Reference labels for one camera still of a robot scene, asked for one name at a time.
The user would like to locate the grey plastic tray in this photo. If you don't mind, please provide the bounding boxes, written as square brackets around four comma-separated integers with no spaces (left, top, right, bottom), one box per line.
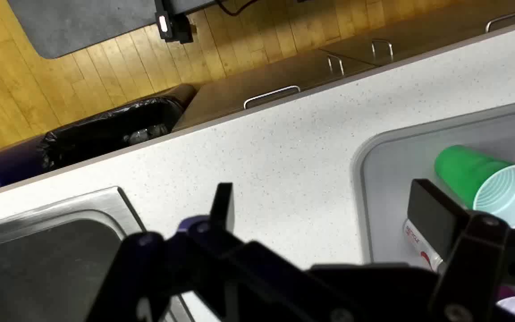
[353,103,515,271]

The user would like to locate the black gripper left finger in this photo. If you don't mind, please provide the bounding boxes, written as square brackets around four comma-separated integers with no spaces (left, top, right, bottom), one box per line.
[84,181,354,322]

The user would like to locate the trash bin with black bag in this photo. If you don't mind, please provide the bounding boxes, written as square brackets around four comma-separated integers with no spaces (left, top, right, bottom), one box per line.
[0,83,199,187]

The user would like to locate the green plastic cup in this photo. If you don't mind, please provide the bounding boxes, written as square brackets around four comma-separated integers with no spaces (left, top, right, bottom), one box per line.
[435,144,515,232]

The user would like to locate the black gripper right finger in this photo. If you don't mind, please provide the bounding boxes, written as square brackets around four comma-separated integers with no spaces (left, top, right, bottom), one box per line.
[408,178,515,322]

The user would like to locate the silver base cabinet handle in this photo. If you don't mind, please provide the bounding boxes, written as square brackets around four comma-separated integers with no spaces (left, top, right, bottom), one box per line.
[485,4,515,33]
[242,85,303,112]
[326,56,347,78]
[370,42,397,63]

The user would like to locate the black device on floor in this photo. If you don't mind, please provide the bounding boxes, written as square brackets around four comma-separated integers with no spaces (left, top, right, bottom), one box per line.
[154,0,197,45]

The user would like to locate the wooden base cabinets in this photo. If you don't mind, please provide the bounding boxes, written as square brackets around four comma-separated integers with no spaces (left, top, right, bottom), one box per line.
[174,0,515,133]

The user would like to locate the thin black floor cable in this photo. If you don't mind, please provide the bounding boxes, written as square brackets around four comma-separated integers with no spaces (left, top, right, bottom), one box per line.
[215,0,260,19]

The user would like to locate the stainless steel double sink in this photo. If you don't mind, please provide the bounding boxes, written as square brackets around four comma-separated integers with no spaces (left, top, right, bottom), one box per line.
[0,185,197,322]

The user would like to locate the grey floor mat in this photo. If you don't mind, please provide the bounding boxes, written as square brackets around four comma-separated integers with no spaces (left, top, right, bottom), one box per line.
[6,0,218,62]

